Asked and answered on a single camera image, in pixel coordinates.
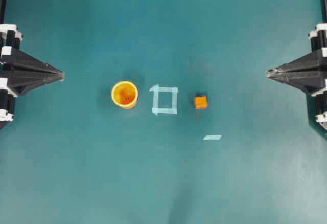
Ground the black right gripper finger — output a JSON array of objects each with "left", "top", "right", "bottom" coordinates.
[
  {"left": 266, "top": 47, "right": 326, "bottom": 77},
  {"left": 266, "top": 71, "right": 326, "bottom": 97}
]

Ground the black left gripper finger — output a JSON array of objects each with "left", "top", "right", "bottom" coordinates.
[
  {"left": 1, "top": 46, "right": 64, "bottom": 76},
  {"left": 6, "top": 70, "right": 64, "bottom": 96}
]

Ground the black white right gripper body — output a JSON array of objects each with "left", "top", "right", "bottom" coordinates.
[{"left": 308, "top": 22, "right": 327, "bottom": 132}]

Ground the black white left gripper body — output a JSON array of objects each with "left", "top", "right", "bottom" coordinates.
[{"left": 1, "top": 23, "right": 23, "bottom": 129}]

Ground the orange cube block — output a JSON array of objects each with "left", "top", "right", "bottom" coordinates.
[{"left": 194, "top": 94, "right": 208, "bottom": 109}]

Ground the yellow orange plastic cup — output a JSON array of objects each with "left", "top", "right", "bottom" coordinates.
[{"left": 111, "top": 81, "right": 138, "bottom": 109}]

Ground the light blue tape strip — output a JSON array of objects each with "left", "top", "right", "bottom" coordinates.
[{"left": 203, "top": 135, "right": 222, "bottom": 140}]

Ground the light blue tape square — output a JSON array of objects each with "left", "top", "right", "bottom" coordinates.
[{"left": 149, "top": 84, "right": 178, "bottom": 116}]

